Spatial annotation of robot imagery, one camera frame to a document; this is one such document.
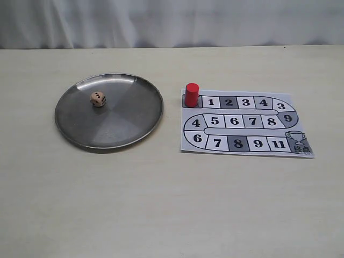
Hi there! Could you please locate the red cylinder game piece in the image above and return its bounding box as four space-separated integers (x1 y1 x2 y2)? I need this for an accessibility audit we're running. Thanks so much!
184 83 199 108

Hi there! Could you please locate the wooden die with black dots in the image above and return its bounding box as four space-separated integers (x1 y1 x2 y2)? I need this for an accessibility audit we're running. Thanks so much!
90 91 106 107

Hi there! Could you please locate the round stainless steel plate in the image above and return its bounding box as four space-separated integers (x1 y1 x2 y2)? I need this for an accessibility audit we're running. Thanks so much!
54 73 163 153

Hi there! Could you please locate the printed paper game board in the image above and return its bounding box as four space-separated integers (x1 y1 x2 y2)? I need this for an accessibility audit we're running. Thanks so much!
181 90 314 159

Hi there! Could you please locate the white curtain backdrop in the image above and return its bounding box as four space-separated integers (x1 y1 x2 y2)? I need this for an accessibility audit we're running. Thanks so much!
1 1 343 49

